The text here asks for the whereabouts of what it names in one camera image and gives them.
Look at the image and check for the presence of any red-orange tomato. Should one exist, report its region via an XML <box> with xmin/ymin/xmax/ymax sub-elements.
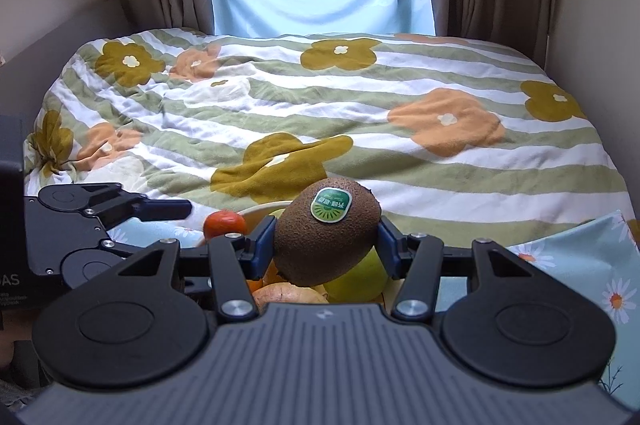
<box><xmin>202</xmin><ymin>210</ymin><xmax>248</xmax><ymax>241</ymax></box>

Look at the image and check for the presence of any cream ceramic bowl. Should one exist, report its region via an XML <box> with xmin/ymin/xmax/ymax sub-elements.
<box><xmin>235</xmin><ymin>200</ymin><xmax>293</xmax><ymax>231</ymax></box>

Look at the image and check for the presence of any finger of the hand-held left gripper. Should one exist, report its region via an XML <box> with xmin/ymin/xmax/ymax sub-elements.
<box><xmin>100</xmin><ymin>238</ymin><xmax>152</xmax><ymax>259</ymax></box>
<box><xmin>82</xmin><ymin>182</ymin><xmax>194</xmax><ymax>229</ymax></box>

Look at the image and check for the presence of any orange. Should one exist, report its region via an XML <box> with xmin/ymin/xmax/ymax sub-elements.
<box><xmin>247</xmin><ymin>262</ymin><xmax>289</xmax><ymax>294</ymax></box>

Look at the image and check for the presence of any green apple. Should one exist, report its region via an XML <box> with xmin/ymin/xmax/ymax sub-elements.
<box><xmin>322</xmin><ymin>250</ymin><xmax>391</xmax><ymax>305</ymax></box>

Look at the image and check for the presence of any kiwi with green sticker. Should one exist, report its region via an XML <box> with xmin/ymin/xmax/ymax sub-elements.
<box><xmin>274</xmin><ymin>178</ymin><xmax>382</xmax><ymax>290</ymax></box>

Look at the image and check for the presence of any striped floral blanket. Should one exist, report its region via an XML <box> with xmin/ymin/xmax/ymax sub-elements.
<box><xmin>25</xmin><ymin>27</ymin><xmax>632</xmax><ymax>256</ymax></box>

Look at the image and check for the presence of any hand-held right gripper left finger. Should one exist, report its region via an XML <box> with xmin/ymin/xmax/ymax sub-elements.
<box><xmin>116</xmin><ymin>215</ymin><xmax>277</xmax><ymax>324</ymax></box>

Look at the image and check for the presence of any light blue daisy tablecloth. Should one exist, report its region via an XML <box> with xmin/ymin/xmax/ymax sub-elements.
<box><xmin>107</xmin><ymin>210</ymin><xmax>640</xmax><ymax>406</ymax></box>

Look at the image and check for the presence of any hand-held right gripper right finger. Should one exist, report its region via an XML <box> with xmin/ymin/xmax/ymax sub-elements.
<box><xmin>377</xmin><ymin>215</ymin><xmax>535</xmax><ymax>320</ymax></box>

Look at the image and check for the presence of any grey padded headboard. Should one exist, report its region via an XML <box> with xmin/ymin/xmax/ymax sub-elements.
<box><xmin>0</xmin><ymin>0</ymin><xmax>137</xmax><ymax>130</ymax></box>

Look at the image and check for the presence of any brown wrinkled apple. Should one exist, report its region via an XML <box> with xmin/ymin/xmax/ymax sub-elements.
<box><xmin>252</xmin><ymin>282</ymin><xmax>331</xmax><ymax>306</ymax></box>

